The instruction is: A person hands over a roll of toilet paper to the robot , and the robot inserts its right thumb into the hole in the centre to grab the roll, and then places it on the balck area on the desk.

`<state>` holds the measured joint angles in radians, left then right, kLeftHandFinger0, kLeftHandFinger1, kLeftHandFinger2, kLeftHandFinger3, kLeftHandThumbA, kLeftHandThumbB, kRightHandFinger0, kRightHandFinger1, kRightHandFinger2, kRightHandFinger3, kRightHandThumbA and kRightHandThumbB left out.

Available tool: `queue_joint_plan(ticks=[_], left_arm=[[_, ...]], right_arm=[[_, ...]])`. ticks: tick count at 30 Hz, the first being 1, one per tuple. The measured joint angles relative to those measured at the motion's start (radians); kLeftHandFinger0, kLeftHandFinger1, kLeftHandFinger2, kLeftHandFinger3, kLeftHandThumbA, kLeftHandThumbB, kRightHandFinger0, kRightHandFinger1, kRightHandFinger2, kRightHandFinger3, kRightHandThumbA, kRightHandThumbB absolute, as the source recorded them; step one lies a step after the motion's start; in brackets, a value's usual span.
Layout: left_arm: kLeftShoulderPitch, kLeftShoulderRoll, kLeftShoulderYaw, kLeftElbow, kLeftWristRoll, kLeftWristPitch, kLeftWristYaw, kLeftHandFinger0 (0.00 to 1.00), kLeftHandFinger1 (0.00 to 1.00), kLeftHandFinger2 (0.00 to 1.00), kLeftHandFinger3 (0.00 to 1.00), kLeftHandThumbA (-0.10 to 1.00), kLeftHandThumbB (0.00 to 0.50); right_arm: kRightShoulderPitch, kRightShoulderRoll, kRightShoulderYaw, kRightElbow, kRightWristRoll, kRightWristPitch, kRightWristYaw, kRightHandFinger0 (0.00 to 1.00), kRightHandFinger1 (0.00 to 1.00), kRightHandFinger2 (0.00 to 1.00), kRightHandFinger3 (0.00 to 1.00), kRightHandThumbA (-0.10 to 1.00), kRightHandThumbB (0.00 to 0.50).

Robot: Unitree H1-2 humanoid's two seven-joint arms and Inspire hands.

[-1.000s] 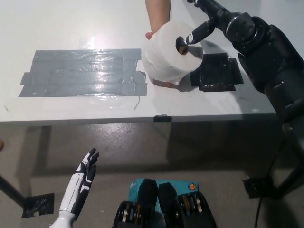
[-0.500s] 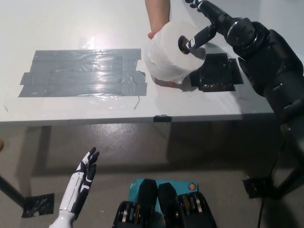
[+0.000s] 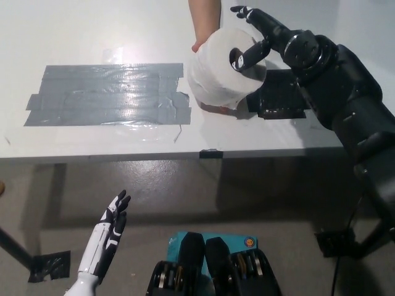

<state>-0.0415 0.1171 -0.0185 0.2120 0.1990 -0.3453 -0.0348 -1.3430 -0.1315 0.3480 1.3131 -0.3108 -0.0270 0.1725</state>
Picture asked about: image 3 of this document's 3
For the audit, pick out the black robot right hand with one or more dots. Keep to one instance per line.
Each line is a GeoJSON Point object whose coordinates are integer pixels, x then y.
{"type": "Point", "coordinates": [296, 49]}

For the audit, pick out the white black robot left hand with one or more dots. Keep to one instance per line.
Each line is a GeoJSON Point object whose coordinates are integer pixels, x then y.
{"type": "Point", "coordinates": [95, 253]}

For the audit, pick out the person's bare hand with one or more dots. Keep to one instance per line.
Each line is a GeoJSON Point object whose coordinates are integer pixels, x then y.
{"type": "Point", "coordinates": [197, 47]}

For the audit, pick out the white toilet paper roll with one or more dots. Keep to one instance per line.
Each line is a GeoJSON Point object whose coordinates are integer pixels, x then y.
{"type": "Point", "coordinates": [213, 74]}

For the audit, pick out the black ribbed robot body blocks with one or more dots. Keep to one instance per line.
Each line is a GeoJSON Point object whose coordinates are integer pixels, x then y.
{"type": "Point", "coordinates": [216, 271]}

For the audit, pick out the teal robot body top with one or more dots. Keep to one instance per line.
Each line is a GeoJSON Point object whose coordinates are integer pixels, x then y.
{"type": "Point", "coordinates": [234, 240]}

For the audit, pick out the black floor tape patch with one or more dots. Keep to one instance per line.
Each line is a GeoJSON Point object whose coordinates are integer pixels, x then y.
{"type": "Point", "coordinates": [49, 266]}

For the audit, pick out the black tape square patch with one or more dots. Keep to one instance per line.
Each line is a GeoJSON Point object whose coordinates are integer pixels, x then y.
{"type": "Point", "coordinates": [277, 98]}

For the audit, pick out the black slanted pole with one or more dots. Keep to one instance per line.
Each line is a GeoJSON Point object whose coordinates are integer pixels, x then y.
{"type": "Point", "coordinates": [14, 246]}

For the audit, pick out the small black tape piece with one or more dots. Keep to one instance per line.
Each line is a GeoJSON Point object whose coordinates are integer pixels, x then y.
{"type": "Point", "coordinates": [211, 154]}

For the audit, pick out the grey duct tape patch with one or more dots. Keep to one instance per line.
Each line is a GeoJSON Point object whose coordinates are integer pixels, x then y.
{"type": "Point", "coordinates": [108, 95]}

